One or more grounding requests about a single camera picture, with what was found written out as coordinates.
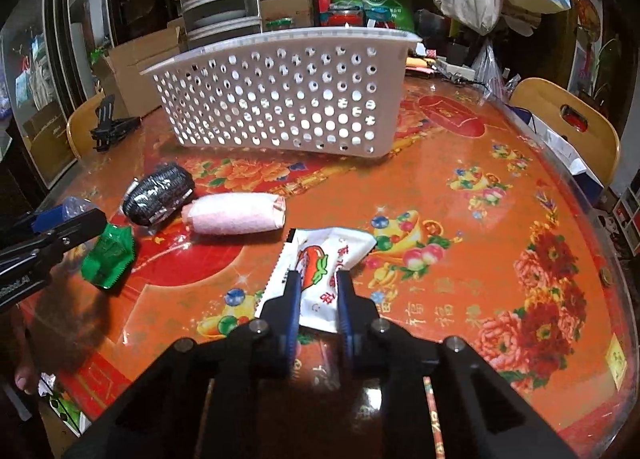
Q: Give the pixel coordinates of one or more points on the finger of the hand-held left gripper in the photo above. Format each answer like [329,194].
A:
[49,220]
[75,233]

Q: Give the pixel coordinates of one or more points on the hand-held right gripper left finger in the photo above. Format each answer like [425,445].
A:
[292,300]

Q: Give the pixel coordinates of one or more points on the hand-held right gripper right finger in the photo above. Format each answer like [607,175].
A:
[345,309]

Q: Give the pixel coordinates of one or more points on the green foil packet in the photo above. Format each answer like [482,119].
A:
[110,259]

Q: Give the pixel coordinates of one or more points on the white snack packet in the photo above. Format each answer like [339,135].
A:
[320,254]

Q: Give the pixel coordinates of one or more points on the black striped packet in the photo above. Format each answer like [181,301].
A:
[157,191]

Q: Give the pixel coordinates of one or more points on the pink towel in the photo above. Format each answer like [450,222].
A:
[235,214]

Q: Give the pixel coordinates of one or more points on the white perforated plastic basket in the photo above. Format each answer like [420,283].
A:
[280,94]

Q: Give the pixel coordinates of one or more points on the person's left hand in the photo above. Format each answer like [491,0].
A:
[25,381]

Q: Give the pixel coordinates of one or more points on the black clamp holder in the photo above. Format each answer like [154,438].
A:
[112,126]

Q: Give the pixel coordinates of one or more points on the open cardboard box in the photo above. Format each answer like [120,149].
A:
[137,69]

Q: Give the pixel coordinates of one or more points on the dark wooden glass cabinet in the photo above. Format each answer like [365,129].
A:
[60,39]

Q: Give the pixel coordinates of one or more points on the small gold coin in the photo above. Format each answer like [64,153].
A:
[606,279]

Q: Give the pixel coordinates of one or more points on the white power strip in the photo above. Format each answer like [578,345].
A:
[457,70]

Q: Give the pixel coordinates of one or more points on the blue and white paper bag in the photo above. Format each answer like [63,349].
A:
[560,149]

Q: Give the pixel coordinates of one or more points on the clear plastic bag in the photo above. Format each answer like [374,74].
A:
[487,69]

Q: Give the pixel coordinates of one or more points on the closed cardboard box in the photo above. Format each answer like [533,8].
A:
[287,9]

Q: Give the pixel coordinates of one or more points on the white cube shelf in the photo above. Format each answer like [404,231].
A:
[625,219]

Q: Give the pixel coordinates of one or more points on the potted plant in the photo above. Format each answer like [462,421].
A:
[602,64]

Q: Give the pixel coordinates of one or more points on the round wall decoration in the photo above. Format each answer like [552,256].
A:
[587,14]

